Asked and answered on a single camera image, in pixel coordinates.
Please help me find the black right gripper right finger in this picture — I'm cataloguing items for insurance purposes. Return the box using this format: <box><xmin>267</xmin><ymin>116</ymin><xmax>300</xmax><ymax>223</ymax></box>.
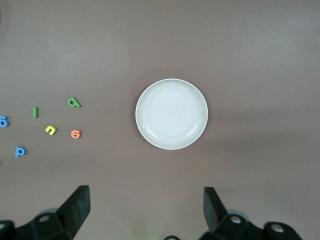
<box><xmin>203</xmin><ymin>186</ymin><xmax>303</xmax><ymax>240</ymax></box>

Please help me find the green letter a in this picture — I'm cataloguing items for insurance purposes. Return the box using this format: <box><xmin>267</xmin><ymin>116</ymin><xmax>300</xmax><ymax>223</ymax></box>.
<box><xmin>67</xmin><ymin>96</ymin><xmax>82</xmax><ymax>109</ymax></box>

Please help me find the blue letter p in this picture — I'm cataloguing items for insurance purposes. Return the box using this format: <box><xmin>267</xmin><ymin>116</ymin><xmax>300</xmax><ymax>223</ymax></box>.
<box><xmin>14</xmin><ymin>146</ymin><xmax>28</xmax><ymax>158</ymax></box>

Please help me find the beige brown plate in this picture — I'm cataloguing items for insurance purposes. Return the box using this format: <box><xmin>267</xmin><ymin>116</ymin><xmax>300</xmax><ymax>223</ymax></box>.
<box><xmin>135</xmin><ymin>78</ymin><xmax>209</xmax><ymax>151</ymax></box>

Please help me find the brown table cover mat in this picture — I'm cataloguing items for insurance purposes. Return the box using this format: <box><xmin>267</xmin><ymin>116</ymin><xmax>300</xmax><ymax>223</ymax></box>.
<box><xmin>0</xmin><ymin>0</ymin><xmax>320</xmax><ymax>240</ymax></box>

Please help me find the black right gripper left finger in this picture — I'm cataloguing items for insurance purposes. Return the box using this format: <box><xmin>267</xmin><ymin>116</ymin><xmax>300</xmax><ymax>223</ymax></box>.
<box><xmin>0</xmin><ymin>185</ymin><xmax>91</xmax><ymax>240</ymax></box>

